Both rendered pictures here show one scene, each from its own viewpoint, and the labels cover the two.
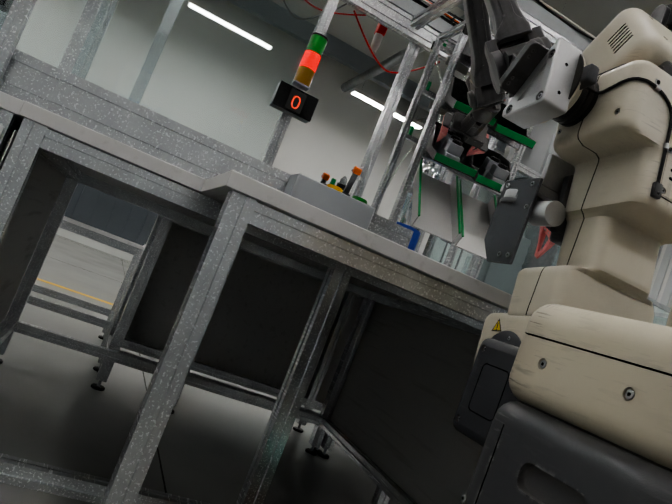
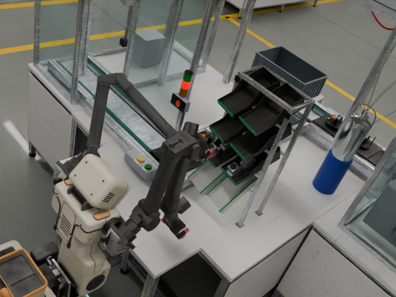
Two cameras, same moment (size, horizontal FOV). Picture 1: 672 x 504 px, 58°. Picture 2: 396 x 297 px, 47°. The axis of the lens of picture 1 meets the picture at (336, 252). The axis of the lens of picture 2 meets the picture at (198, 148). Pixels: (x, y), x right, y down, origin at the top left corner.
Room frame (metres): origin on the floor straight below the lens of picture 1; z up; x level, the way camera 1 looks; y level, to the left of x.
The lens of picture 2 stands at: (0.59, -1.73, 2.66)
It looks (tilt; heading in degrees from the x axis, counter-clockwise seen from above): 37 degrees down; 56
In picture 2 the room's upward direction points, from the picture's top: 17 degrees clockwise
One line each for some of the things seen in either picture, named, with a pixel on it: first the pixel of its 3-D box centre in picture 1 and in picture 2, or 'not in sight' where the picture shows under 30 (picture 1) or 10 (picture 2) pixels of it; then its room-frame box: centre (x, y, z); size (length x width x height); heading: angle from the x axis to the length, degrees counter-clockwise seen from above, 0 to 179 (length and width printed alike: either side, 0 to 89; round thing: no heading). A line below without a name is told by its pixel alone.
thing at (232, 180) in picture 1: (372, 260); (153, 191); (1.48, -0.09, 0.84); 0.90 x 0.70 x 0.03; 110
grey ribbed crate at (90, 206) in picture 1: (97, 205); (287, 73); (3.37, 1.34, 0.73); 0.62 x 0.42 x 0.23; 110
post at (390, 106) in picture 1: (380, 130); (373, 75); (2.83, 0.01, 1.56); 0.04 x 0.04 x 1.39; 20
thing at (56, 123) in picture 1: (277, 238); (223, 150); (2.08, 0.20, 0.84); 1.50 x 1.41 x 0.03; 110
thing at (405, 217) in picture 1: (419, 187); (354, 132); (2.61, -0.24, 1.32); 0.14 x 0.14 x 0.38
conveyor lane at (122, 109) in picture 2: not in sight; (149, 134); (1.58, 0.34, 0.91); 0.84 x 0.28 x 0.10; 110
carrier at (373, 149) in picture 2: not in sight; (363, 139); (3.09, 0.02, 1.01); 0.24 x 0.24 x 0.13; 20
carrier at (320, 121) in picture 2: not in sight; (336, 120); (3.01, 0.25, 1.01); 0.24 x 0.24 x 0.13; 20
